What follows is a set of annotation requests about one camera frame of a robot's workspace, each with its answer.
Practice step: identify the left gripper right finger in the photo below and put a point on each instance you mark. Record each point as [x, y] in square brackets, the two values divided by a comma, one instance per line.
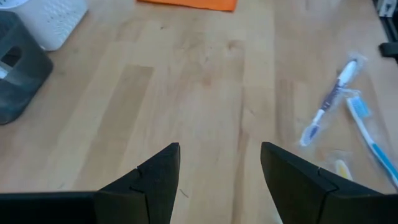
[304, 199]

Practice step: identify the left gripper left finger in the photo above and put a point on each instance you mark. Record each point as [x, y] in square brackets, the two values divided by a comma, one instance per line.
[149, 193]

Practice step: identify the purple toothbrush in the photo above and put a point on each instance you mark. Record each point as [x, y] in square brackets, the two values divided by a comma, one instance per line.
[331, 96]

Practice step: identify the orange toothbrush with yellow bristles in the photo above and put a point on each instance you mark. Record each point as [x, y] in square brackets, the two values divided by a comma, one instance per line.
[342, 169]

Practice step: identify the blue toothbrush in clear wrapper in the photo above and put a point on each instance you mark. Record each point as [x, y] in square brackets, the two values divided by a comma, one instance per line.
[363, 127]

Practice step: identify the grey plastic basket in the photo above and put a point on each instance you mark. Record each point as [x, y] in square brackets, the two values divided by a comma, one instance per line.
[28, 84]

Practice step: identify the orange flat mat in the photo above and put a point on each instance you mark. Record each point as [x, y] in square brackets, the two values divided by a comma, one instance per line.
[192, 3]

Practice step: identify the white perforated plastic basket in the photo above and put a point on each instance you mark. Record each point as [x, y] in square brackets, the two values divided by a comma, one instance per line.
[53, 21]

